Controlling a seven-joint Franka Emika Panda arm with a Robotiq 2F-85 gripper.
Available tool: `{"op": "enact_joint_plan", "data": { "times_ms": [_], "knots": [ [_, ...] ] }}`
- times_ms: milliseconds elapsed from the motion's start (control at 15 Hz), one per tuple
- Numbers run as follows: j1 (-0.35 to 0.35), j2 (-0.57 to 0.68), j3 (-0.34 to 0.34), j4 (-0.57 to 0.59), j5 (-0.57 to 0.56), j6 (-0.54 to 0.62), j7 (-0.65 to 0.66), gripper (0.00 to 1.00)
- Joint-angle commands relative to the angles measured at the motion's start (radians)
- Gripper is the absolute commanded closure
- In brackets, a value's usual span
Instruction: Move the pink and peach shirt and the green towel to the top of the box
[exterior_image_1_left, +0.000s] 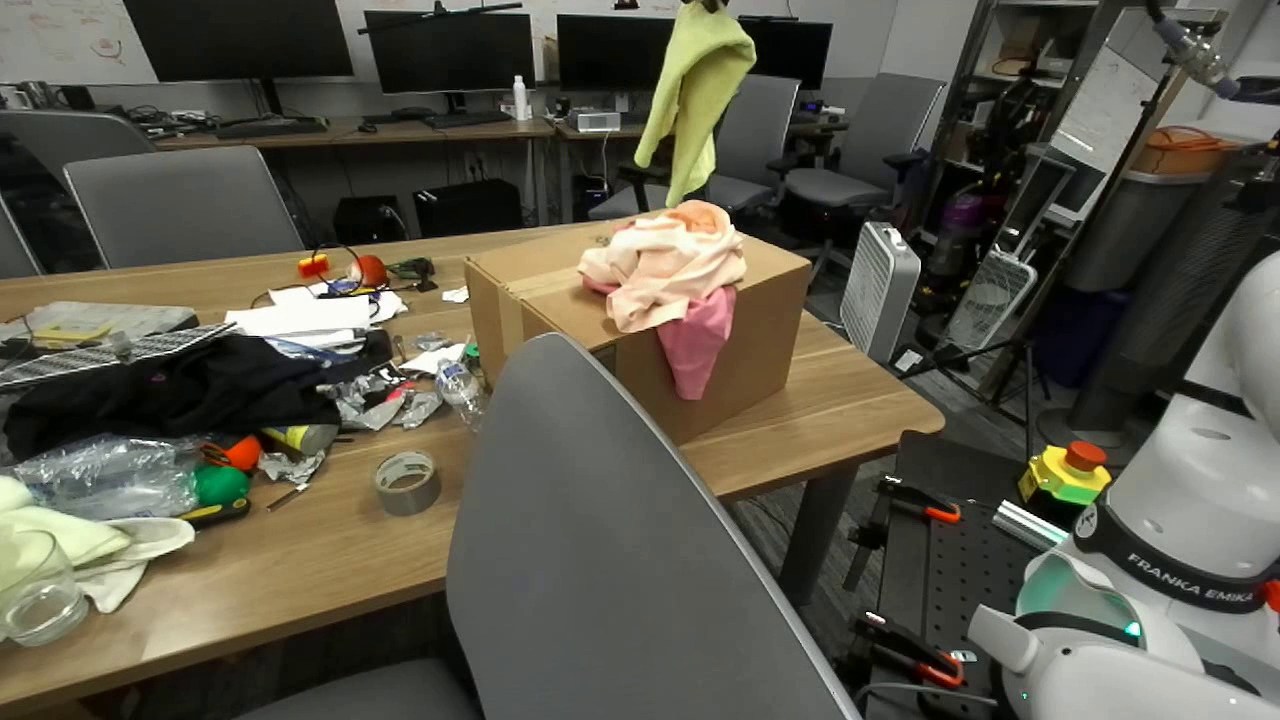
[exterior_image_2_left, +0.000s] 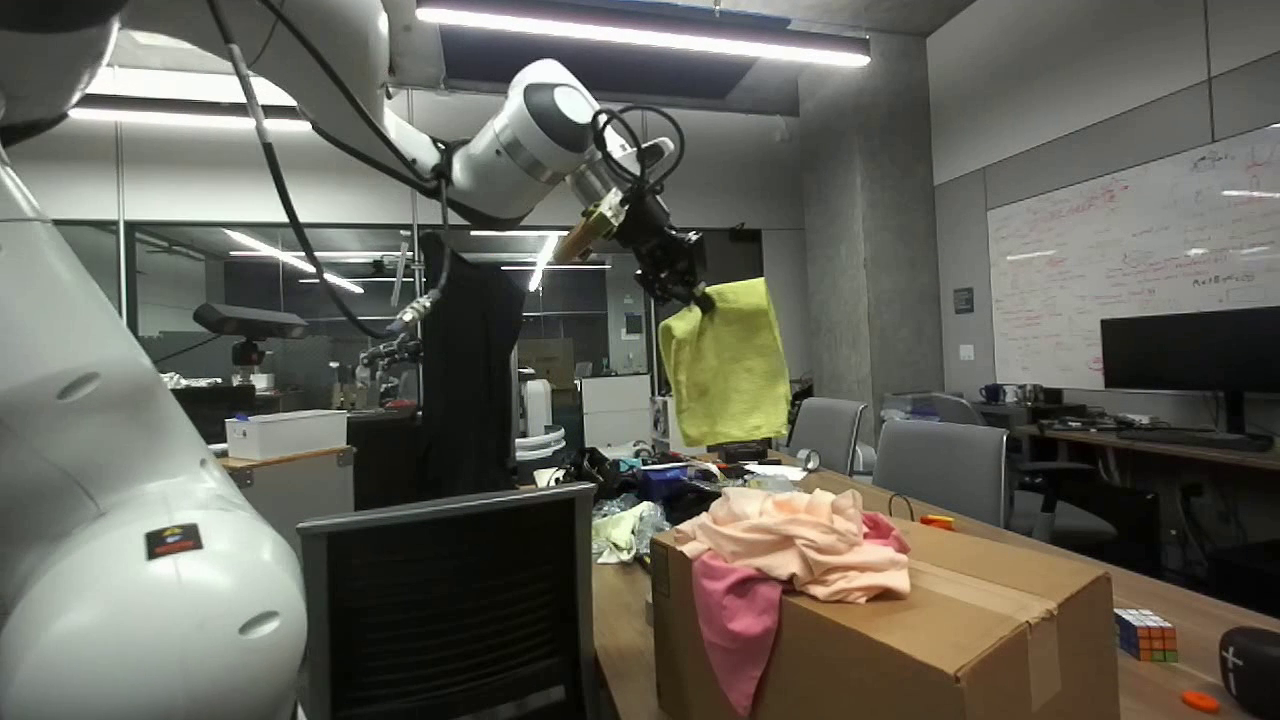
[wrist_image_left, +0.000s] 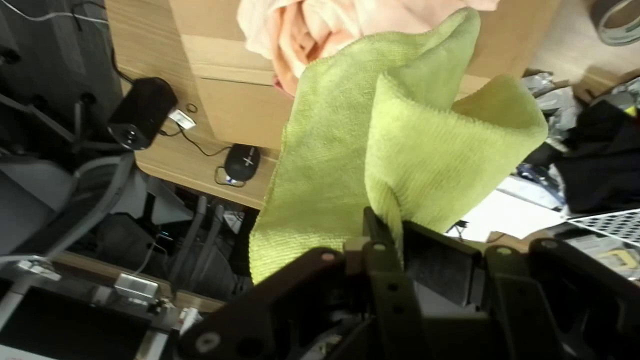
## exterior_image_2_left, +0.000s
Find pink shirt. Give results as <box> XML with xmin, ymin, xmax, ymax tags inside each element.
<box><xmin>686</xmin><ymin>513</ymin><xmax>912</xmax><ymax>720</ymax></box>

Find black rounded speaker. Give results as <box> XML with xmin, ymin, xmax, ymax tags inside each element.
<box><xmin>1214</xmin><ymin>625</ymin><xmax>1280</xmax><ymax>720</ymax></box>

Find brown cardboard box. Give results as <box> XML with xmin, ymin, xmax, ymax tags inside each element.
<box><xmin>648</xmin><ymin>513</ymin><xmax>1125</xmax><ymax>720</ymax></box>

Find crumpled clear plastic wrapper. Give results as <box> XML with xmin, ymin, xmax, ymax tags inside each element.
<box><xmin>592</xmin><ymin>493</ymin><xmax>672</xmax><ymax>567</ymax></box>

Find black camera on stand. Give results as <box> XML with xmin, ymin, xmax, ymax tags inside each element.
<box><xmin>191</xmin><ymin>300</ymin><xmax>312</xmax><ymax>373</ymax></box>

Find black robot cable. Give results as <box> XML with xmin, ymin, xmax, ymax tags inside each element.
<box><xmin>197</xmin><ymin>0</ymin><xmax>453</xmax><ymax>346</ymax></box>

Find Rubik's cube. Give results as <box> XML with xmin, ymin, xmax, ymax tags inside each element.
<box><xmin>1113</xmin><ymin>605</ymin><xmax>1178</xmax><ymax>669</ymax></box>

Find white storage box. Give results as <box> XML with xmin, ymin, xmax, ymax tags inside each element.
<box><xmin>218</xmin><ymin>408</ymin><xmax>350</xmax><ymax>466</ymax></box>

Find dark grey door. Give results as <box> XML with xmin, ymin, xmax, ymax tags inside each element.
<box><xmin>648</xmin><ymin>226</ymin><xmax>804</xmax><ymax>456</ymax></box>

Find long ceiling light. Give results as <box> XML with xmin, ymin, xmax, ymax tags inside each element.
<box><xmin>412</xmin><ymin>0</ymin><xmax>875</xmax><ymax>72</ymax></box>

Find wall whiteboard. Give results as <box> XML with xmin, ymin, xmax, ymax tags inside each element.
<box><xmin>982</xmin><ymin>123</ymin><xmax>1280</xmax><ymax>394</ymax></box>

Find yellow-green towel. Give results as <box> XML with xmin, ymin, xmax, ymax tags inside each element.
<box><xmin>655</xmin><ymin>274</ymin><xmax>797</xmax><ymax>454</ymax></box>

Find grey office chair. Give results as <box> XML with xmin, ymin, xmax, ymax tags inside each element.
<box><xmin>870</xmin><ymin>417</ymin><xmax>1010</xmax><ymax>534</ymax></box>
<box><xmin>791</xmin><ymin>394</ymin><xmax>870</xmax><ymax>478</ymax></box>

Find white plastic bin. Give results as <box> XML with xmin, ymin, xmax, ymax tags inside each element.
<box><xmin>577</xmin><ymin>373</ymin><xmax>660</xmax><ymax>454</ymax></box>

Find peach shirt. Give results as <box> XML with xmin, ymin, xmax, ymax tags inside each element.
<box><xmin>675</xmin><ymin>483</ymin><xmax>917</xmax><ymax>608</ymax></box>

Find black cloth pile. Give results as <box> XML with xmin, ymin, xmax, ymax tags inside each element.
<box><xmin>660</xmin><ymin>474</ymin><xmax>752</xmax><ymax>528</ymax></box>

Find tan wrist camera mount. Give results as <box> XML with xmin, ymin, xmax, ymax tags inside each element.
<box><xmin>554</xmin><ymin>185</ymin><xmax>633</xmax><ymax>264</ymax></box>

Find white paper sheets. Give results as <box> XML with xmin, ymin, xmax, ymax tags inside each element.
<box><xmin>735</xmin><ymin>456</ymin><xmax>810</xmax><ymax>497</ymax></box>

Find mesh-back office chair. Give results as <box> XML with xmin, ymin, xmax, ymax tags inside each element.
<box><xmin>290</xmin><ymin>481</ymin><xmax>600</xmax><ymax>720</ymax></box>

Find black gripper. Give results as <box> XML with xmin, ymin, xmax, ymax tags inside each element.
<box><xmin>611</xmin><ymin>185</ymin><xmax>723</xmax><ymax>321</ymax></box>

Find wooden office desk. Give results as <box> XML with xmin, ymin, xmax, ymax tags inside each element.
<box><xmin>1024</xmin><ymin>421</ymin><xmax>1280</xmax><ymax>578</ymax></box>

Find tall black panel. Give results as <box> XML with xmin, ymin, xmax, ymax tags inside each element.
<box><xmin>420</xmin><ymin>243</ymin><xmax>527</xmax><ymax>497</ymax></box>

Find black computer monitor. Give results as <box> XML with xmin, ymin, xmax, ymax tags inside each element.
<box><xmin>1098</xmin><ymin>305</ymin><xmax>1280</xmax><ymax>432</ymax></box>

